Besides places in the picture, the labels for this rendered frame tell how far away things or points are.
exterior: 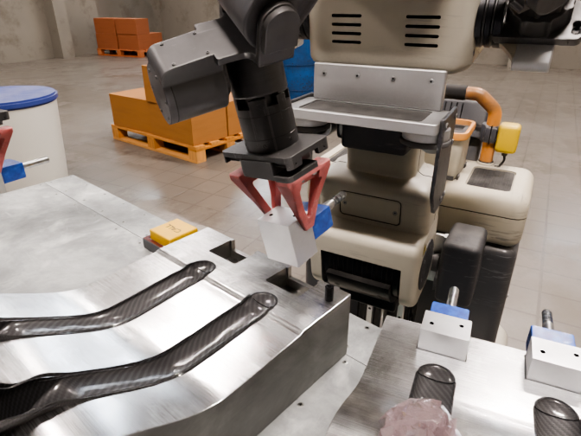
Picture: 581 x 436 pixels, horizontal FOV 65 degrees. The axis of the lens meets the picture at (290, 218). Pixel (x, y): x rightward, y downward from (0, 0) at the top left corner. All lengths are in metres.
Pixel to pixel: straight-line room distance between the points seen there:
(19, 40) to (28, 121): 8.69
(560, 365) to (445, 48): 0.47
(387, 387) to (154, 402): 0.22
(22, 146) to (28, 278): 2.09
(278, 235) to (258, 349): 0.13
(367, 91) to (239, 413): 0.54
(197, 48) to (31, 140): 2.51
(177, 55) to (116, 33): 11.25
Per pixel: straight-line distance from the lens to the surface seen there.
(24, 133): 2.88
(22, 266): 0.87
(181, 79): 0.42
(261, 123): 0.45
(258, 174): 0.47
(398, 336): 0.54
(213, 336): 0.50
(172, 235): 0.79
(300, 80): 5.15
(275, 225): 0.50
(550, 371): 0.53
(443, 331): 0.52
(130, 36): 11.38
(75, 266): 0.83
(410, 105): 0.77
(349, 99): 0.80
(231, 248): 0.65
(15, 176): 0.90
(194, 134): 3.72
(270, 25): 0.38
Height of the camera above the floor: 1.20
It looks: 26 degrees down
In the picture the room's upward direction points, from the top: straight up
